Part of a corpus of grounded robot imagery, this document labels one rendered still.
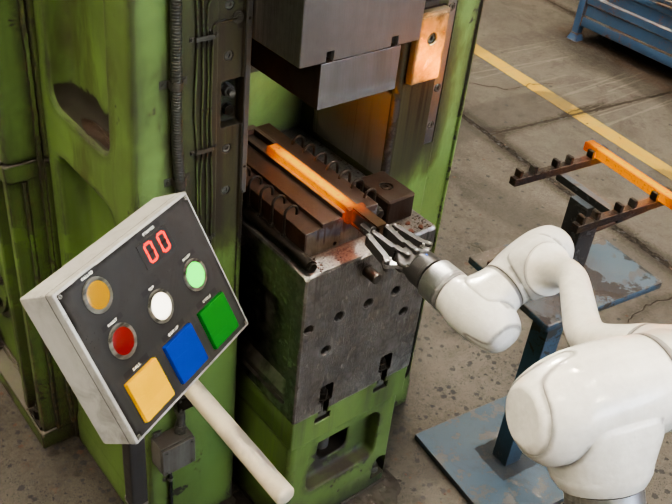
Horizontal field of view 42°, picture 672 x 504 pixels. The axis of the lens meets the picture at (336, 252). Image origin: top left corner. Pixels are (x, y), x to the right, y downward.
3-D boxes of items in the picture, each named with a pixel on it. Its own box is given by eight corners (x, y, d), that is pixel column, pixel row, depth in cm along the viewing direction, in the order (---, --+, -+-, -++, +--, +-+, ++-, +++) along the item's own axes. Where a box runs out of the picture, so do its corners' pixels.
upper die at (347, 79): (395, 89, 176) (401, 44, 170) (316, 110, 165) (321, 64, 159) (275, 16, 201) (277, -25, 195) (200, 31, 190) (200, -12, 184)
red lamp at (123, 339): (141, 351, 137) (140, 330, 135) (114, 362, 135) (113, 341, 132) (132, 340, 139) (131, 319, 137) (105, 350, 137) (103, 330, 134)
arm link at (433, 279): (463, 302, 175) (443, 285, 179) (472, 267, 170) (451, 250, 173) (430, 317, 170) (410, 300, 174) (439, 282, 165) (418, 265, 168)
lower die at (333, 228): (373, 231, 197) (378, 200, 192) (303, 259, 186) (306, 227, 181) (267, 149, 222) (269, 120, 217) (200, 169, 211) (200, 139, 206)
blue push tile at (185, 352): (210, 358, 150) (191, 322, 147) (185, 384, 145) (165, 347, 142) (202, 358, 151) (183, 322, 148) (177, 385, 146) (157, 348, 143)
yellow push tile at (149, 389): (176, 393, 143) (156, 356, 140) (148, 423, 137) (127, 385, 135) (168, 393, 144) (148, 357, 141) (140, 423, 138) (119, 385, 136)
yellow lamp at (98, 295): (117, 306, 134) (115, 284, 132) (89, 316, 132) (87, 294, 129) (108, 295, 136) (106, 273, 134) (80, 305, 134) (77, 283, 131)
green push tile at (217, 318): (240, 325, 158) (223, 291, 155) (217, 349, 152) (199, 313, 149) (232, 326, 159) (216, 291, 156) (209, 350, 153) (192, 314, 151)
